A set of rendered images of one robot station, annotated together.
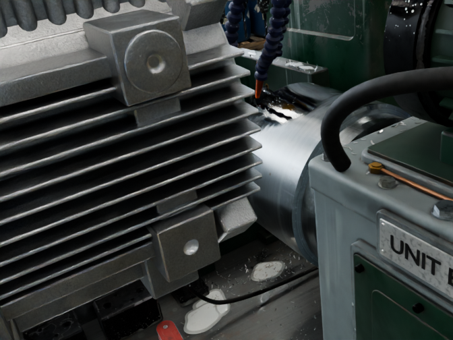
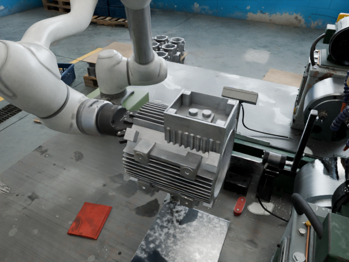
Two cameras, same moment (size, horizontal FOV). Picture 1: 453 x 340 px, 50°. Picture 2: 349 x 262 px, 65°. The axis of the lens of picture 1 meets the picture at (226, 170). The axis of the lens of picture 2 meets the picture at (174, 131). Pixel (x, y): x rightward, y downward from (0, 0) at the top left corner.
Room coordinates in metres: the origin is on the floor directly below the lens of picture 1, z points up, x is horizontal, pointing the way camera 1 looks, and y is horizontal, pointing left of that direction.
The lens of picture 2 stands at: (-0.05, -0.24, 1.72)
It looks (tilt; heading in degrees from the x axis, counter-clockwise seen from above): 37 degrees down; 50
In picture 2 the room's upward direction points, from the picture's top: straight up
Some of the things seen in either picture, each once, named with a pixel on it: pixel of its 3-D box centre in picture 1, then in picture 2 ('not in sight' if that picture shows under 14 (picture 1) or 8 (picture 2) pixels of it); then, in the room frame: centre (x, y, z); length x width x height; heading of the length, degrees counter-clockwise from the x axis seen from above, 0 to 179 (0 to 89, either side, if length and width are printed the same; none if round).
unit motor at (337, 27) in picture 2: not in sight; (333, 58); (1.49, 0.29, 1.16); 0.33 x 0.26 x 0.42; 26
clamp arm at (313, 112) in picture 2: not in sight; (302, 142); (0.75, 0.04, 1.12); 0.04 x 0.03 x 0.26; 116
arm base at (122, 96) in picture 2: not in sight; (111, 93); (0.57, 1.08, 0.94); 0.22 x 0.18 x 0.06; 28
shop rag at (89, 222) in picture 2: not in sight; (90, 219); (0.11, 0.47, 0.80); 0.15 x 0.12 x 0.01; 38
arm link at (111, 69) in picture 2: not in sight; (111, 70); (0.59, 1.08, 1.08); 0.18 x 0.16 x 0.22; 144
